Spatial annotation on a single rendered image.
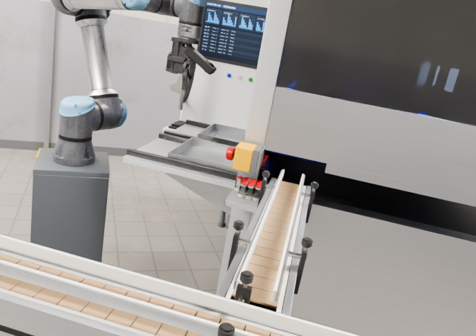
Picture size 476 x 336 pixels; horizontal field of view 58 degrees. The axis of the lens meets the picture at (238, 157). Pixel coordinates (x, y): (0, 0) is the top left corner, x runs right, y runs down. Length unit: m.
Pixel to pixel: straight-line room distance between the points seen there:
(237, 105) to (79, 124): 1.01
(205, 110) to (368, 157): 1.29
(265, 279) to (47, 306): 0.36
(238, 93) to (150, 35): 1.93
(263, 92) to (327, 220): 0.44
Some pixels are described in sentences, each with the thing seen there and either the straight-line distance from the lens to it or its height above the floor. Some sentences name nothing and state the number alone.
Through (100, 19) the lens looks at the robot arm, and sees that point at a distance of 1.76.
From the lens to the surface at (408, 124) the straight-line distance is 1.32.
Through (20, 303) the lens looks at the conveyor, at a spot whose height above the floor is 0.93.
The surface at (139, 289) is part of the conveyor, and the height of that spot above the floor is 0.93.
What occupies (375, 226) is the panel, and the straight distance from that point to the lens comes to 1.39.
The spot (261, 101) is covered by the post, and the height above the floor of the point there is 1.16.
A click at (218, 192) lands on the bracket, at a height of 0.80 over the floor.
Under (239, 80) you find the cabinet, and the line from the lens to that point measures 2.35.
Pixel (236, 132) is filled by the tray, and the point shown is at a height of 0.90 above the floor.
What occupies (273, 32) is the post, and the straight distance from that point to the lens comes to 1.29.
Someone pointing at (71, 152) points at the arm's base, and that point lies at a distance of 1.64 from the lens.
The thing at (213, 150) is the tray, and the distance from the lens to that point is 1.71.
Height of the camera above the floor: 1.35
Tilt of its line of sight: 16 degrees down
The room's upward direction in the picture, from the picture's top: 10 degrees clockwise
